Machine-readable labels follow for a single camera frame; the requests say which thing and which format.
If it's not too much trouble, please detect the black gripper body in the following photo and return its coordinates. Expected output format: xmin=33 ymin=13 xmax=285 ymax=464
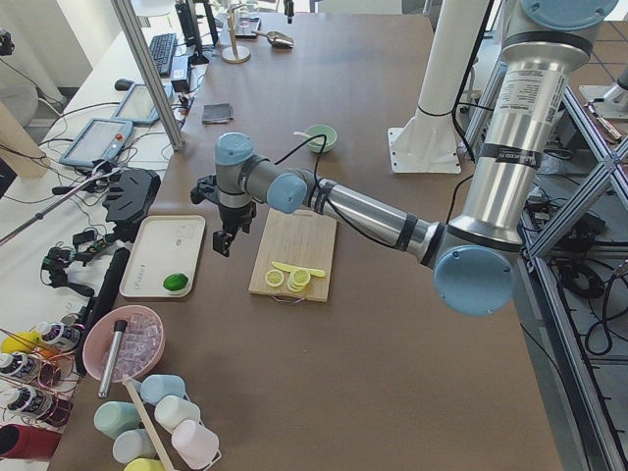
xmin=219 ymin=204 xmax=257 ymax=236

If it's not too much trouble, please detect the green bowl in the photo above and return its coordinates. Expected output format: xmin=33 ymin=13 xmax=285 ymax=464
xmin=305 ymin=125 xmax=339 ymax=152

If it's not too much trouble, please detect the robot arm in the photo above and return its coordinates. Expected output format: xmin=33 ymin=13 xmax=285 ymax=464
xmin=214 ymin=6 xmax=591 ymax=316

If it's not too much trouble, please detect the pink ribbed bowl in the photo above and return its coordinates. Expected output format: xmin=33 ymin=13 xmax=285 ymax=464
xmin=82 ymin=305 xmax=166 ymax=383

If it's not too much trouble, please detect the cream rabbit tray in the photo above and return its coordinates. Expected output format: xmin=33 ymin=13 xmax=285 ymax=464
xmin=119 ymin=215 xmax=205 ymax=298

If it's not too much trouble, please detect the green lime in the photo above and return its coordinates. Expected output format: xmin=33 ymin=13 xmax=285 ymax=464
xmin=162 ymin=272 xmax=188 ymax=292

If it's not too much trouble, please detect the single lemon slice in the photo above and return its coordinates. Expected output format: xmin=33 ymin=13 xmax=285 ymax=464
xmin=265 ymin=269 xmax=285 ymax=288

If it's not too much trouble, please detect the bamboo cutting board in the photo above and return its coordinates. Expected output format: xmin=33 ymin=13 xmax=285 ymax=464
xmin=248 ymin=209 xmax=337 ymax=302

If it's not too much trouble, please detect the front stacked lemon slice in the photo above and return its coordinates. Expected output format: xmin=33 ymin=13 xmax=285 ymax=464
xmin=290 ymin=268 xmax=311 ymax=284

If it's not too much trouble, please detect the yellow plastic knife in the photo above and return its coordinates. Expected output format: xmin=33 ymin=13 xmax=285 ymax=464
xmin=271 ymin=261 xmax=327 ymax=278

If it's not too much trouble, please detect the grey folded cloth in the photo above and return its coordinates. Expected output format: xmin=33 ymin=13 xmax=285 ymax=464
xmin=201 ymin=103 xmax=234 ymax=125

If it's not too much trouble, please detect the black long bar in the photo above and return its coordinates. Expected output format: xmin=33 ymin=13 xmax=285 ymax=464
xmin=75 ymin=247 xmax=131 ymax=377

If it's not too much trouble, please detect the far teach pendant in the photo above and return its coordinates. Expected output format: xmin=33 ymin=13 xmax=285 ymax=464
xmin=113 ymin=83 xmax=159 ymax=127

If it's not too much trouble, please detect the teach pendant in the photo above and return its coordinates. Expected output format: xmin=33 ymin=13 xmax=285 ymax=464
xmin=113 ymin=83 xmax=159 ymax=127
xmin=59 ymin=119 xmax=133 ymax=168

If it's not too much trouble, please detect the near teach pendant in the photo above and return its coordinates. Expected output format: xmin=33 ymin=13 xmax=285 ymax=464
xmin=59 ymin=119 xmax=133 ymax=168

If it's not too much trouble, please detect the light blue cup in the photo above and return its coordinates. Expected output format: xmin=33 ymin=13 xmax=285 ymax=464
xmin=140 ymin=374 xmax=186 ymax=405

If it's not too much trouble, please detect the wooden stand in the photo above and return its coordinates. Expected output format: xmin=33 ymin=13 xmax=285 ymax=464
xmin=219 ymin=1 xmax=250 ymax=64

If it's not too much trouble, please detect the wooden stick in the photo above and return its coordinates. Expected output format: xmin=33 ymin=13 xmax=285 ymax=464
xmin=122 ymin=375 xmax=175 ymax=471

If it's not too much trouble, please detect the white cup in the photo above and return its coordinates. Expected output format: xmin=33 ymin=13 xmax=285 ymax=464
xmin=154 ymin=395 xmax=201 ymax=433

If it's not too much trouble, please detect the metal scoop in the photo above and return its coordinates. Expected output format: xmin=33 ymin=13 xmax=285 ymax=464
xmin=252 ymin=29 xmax=294 ymax=49

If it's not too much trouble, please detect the bottle with white label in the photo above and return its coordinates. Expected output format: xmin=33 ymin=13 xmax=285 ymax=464
xmin=34 ymin=322 xmax=80 ymax=352

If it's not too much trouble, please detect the black keyboard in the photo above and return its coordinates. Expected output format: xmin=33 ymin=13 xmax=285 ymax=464
xmin=148 ymin=33 xmax=177 ymax=78

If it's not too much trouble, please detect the black box with white lettering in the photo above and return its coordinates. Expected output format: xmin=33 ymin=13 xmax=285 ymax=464
xmin=235 ymin=18 xmax=261 ymax=39

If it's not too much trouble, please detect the pink cup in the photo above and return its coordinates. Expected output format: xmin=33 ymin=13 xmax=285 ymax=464
xmin=171 ymin=420 xmax=220 ymax=470

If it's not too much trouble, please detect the mint green cup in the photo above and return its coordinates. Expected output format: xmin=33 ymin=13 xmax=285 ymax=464
xmin=93 ymin=401 xmax=140 ymax=440

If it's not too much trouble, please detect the grey blue cup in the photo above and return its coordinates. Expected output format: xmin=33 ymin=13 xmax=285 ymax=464
xmin=112 ymin=429 xmax=156 ymax=464

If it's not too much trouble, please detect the yellow cup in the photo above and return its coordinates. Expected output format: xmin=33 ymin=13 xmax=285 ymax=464
xmin=124 ymin=457 xmax=165 ymax=471

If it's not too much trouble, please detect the red can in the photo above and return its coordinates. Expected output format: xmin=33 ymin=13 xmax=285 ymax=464
xmin=1 ymin=424 xmax=62 ymax=461

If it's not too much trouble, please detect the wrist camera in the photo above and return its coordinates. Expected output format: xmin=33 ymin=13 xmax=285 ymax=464
xmin=190 ymin=174 xmax=220 ymax=205

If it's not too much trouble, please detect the camera cable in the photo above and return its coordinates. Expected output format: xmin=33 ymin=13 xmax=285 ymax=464
xmin=272 ymin=133 xmax=329 ymax=217

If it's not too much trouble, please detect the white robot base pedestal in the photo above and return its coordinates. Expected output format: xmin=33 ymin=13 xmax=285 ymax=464
xmin=389 ymin=0 xmax=492 ymax=174

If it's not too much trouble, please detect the aluminium frame post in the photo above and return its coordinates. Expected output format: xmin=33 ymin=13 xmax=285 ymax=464
xmin=110 ymin=0 xmax=184 ymax=151

